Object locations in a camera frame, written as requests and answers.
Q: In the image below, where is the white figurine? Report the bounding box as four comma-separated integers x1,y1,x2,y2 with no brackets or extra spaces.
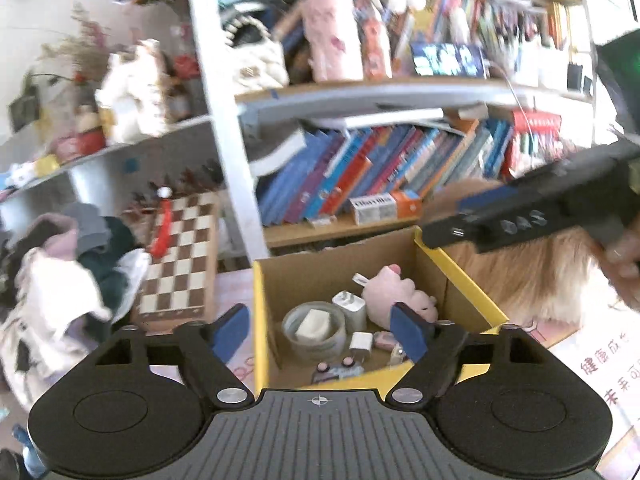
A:
95,39,173,146

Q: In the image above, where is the phone showing video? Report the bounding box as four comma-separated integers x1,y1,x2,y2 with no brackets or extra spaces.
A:
411,42,488,79

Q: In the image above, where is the dried flower bunch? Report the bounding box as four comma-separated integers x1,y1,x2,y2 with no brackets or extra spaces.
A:
37,2,111,81

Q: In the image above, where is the white charger with prongs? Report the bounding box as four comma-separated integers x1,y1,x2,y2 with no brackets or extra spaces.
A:
331,290,368,333

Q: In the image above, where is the white pen cup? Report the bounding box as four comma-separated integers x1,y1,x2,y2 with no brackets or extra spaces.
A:
537,45,571,88

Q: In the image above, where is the blue water bottle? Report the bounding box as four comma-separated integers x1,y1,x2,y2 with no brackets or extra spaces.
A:
11,422,48,478

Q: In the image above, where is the orange fluffy cat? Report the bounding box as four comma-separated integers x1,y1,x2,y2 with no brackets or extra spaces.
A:
445,180,616,326

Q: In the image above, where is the yellow cardboard box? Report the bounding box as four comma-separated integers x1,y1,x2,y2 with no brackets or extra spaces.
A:
251,225,510,398

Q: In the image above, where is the orange and white small box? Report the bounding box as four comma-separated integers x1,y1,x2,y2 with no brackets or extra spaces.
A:
349,190,423,226

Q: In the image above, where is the red tassel ornament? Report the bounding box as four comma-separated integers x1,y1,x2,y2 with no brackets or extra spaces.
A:
147,186,173,258

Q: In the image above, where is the pink checked tablecloth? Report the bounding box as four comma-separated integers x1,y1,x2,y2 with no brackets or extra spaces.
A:
150,267,640,480

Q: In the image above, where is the red boxed book set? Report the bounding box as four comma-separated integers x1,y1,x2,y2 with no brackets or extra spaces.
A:
502,110,563,181

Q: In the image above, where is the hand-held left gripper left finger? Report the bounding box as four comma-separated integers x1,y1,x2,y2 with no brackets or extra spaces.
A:
82,304,251,407

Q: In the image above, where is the pile of clothes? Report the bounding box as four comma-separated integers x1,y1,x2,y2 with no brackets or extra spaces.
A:
0,202,151,411

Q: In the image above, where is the row of colourful slanted books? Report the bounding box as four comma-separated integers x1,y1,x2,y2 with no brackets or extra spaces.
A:
257,120,516,226

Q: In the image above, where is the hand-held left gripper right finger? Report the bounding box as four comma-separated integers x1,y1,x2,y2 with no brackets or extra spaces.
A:
390,302,553,406

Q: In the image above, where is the pink pig plush toy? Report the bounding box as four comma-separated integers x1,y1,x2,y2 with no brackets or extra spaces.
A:
352,265,440,333

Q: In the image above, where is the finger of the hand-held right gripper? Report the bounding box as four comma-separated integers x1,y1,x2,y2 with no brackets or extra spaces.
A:
457,182,531,215
422,212,488,251

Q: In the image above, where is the wooden chessboard box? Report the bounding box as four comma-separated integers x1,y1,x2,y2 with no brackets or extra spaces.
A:
135,192,221,333

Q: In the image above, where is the row of upright shelf books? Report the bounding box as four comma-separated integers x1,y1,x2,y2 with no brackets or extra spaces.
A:
410,0,561,78

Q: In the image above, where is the white adapter block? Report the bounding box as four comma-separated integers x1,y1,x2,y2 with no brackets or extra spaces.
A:
295,308,333,341

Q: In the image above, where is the white flat book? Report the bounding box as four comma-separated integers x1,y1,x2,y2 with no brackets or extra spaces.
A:
305,107,446,132

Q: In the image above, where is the pink printed tumbler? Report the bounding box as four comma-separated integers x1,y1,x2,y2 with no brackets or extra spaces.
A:
302,0,365,83

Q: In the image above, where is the orange bottle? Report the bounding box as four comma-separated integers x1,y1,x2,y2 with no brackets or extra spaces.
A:
362,15,393,81

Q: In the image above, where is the red mushroom figure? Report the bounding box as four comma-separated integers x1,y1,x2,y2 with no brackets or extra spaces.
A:
55,105,108,161

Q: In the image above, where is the person's right hand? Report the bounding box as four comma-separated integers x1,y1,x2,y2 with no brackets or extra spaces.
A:
600,220,640,313

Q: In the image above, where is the white quilted handbag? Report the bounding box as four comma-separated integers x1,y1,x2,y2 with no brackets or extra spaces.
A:
222,15,291,93

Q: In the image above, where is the white bookshelf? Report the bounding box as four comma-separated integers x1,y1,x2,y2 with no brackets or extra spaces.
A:
185,0,598,266

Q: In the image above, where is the grey curved shelf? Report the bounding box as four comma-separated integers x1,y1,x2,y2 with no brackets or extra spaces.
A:
0,115,226,241

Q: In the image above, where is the clear tape roll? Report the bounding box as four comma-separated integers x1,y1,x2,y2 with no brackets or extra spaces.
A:
281,301,347,361

